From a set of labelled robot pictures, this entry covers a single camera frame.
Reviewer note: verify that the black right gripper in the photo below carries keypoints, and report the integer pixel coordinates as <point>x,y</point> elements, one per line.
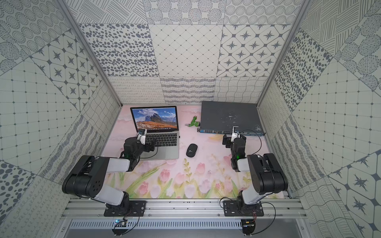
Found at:
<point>234,142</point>

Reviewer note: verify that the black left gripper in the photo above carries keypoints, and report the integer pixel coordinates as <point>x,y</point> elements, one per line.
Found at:
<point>148,144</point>

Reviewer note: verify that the black wireless mouse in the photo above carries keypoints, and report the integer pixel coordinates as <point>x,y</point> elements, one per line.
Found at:
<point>191,150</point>

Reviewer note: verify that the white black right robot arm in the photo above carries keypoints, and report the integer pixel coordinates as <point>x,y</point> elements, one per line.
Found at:
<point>267,176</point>

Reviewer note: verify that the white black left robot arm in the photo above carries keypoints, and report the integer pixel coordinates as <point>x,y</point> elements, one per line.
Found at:
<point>86,179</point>

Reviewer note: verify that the silver open laptop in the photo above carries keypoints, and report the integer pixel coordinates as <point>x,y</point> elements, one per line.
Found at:
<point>163,126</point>

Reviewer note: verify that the green crimping tool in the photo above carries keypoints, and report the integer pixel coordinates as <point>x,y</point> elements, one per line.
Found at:
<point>193,123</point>

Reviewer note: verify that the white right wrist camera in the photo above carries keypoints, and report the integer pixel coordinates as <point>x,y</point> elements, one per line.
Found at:
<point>235,133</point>

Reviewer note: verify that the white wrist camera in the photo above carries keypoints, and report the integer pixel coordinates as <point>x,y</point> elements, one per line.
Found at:
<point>235,133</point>
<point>141,136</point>

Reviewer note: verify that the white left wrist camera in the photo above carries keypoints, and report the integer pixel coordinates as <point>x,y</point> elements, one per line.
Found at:
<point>141,136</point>

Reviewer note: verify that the dark grey network switch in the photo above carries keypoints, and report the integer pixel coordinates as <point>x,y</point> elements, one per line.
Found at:
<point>221,117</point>

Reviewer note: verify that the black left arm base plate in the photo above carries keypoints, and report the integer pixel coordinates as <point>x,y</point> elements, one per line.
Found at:
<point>135,208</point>

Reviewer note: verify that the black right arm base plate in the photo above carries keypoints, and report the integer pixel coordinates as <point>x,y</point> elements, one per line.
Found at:
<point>232,208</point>

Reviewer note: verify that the aluminium mounting rail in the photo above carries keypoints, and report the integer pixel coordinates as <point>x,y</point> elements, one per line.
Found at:
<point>212,208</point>

